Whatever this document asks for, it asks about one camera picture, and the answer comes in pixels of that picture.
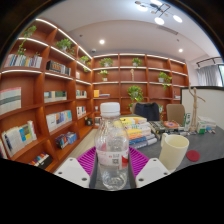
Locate multi-bulb ceiling lamp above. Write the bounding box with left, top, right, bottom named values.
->
left=134, top=0, right=184, bottom=26

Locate small green white box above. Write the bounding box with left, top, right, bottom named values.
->
left=196, top=120, right=208, bottom=135

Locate window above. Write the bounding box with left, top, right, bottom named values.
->
left=218, top=64, right=224, bottom=87

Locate stack of colourful books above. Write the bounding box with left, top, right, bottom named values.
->
left=120, top=116, right=158, bottom=150

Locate chair with dark jacket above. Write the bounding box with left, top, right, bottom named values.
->
left=133, top=101, right=161, bottom=122

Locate clear plastic water bottle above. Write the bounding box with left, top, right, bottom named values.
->
left=94, top=101, right=130, bottom=192

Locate wooden artist mannequin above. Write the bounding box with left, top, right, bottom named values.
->
left=187, top=83, right=207, bottom=133

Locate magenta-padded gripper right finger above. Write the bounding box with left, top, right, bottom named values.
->
left=127, top=146, right=172, bottom=190

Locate wooden wall shelf unit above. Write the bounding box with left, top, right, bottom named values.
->
left=0, top=17, right=190, bottom=173

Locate black ceiling track light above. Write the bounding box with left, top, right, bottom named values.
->
left=195, top=56, right=224, bottom=69

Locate green and white box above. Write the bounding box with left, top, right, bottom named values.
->
left=183, top=112, right=193, bottom=132

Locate stack of white books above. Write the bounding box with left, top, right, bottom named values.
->
left=198, top=115, right=218, bottom=131

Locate ceiling air vent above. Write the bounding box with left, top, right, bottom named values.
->
left=156, top=25, right=180, bottom=36

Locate stack of dark books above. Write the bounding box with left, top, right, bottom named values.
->
left=148, top=119, right=182, bottom=136

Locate tan chair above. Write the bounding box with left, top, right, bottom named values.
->
left=165, top=103, right=186, bottom=126

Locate grey window curtain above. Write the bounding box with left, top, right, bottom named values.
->
left=196, top=64, right=220, bottom=88

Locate cream plastic cup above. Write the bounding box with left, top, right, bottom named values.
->
left=158, top=132, right=190, bottom=173

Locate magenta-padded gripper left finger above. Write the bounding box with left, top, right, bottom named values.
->
left=53, top=146, right=100, bottom=190

